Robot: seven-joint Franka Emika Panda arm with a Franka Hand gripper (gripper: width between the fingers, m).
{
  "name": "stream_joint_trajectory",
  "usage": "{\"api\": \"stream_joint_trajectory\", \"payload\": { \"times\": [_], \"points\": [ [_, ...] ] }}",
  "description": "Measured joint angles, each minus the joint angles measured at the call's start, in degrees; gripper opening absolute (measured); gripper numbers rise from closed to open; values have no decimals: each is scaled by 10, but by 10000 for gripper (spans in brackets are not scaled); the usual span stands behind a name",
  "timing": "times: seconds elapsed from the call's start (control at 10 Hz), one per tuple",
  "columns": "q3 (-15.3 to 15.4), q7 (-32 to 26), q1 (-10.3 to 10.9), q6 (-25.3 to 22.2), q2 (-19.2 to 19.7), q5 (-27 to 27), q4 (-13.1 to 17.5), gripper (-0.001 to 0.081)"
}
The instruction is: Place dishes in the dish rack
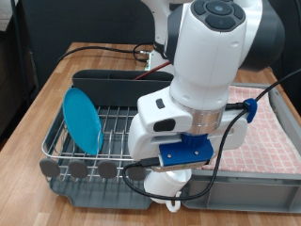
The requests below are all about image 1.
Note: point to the grey plastic drain tray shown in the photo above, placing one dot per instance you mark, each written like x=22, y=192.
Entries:
x=103, y=196

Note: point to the dark cabinet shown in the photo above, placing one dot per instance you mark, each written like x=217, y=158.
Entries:
x=9, y=78

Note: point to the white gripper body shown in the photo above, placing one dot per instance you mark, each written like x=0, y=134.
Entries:
x=139, y=144

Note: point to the grey plastic crate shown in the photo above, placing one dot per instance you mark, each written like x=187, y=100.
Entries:
x=238, y=194

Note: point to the dark grey cutlery holder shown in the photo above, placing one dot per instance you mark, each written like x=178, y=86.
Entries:
x=119, y=91

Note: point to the white mug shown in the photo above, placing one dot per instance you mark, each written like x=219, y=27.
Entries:
x=163, y=185

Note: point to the black backdrop curtain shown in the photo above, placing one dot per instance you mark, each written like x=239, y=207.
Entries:
x=94, y=22

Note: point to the blue plastic plate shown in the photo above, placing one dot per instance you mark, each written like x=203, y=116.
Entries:
x=82, y=122

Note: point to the pink checkered towel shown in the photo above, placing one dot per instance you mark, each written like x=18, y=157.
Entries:
x=266, y=141

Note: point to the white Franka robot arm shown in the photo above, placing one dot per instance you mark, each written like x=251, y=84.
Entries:
x=207, y=62

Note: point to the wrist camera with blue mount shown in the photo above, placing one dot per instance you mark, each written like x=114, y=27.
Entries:
x=185, y=155

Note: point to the grey oval rack pad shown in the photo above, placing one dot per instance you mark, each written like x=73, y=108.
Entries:
x=135, y=174
x=78, y=169
x=49, y=168
x=107, y=169

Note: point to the red-brown wooden spoon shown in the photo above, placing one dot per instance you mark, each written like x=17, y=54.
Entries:
x=150, y=72

